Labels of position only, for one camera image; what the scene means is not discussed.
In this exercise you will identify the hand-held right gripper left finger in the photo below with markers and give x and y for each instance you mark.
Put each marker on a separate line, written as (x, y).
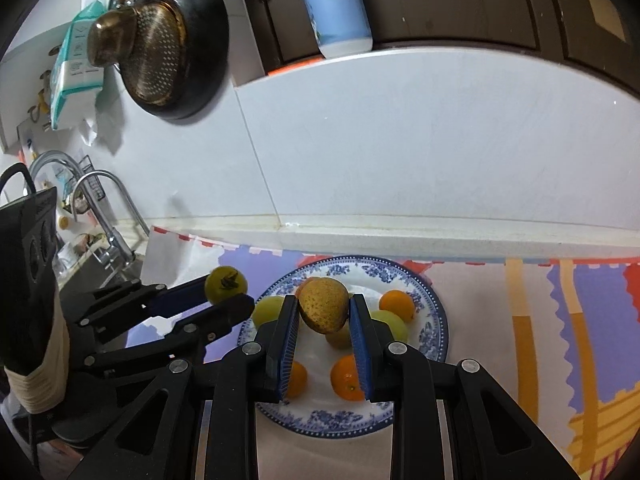
(287, 350)

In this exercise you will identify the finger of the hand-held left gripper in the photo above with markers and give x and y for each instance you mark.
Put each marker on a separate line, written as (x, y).
(175, 297)
(225, 312)

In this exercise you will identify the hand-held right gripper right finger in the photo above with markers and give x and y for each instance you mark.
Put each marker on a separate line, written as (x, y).
(360, 350)

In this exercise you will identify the small green fruit dark calyx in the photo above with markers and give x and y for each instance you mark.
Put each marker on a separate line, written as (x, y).
(220, 287)

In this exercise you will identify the blue patterned white plate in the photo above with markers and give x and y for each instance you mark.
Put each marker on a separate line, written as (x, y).
(315, 355)

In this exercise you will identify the green round fruit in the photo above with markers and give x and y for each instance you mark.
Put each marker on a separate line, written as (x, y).
(392, 325)

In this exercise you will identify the yellow-green round fruit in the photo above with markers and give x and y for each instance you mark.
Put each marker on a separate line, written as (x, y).
(267, 310)

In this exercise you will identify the brown spotted fruit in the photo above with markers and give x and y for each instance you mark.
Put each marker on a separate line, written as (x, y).
(322, 305)

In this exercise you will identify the chrome gooseneck faucet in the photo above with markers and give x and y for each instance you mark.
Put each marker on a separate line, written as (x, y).
(102, 174)

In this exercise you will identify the colourful patterned mat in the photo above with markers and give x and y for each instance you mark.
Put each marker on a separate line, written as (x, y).
(475, 335)

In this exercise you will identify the teal tissue pack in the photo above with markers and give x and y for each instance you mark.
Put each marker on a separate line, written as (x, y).
(75, 70)

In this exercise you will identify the brass strainer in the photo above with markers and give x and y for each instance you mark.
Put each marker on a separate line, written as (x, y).
(150, 50)

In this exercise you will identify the black frying pan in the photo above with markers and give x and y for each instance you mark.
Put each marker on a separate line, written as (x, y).
(210, 35)

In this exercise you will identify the white bottle blue label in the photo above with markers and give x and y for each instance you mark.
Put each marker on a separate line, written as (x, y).
(335, 10)

